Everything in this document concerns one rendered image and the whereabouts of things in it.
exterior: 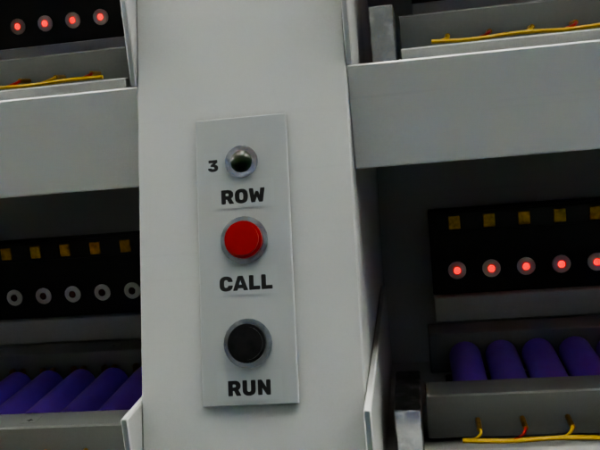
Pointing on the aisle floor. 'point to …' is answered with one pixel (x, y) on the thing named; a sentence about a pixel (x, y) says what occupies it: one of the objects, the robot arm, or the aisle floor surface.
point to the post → (175, 125)
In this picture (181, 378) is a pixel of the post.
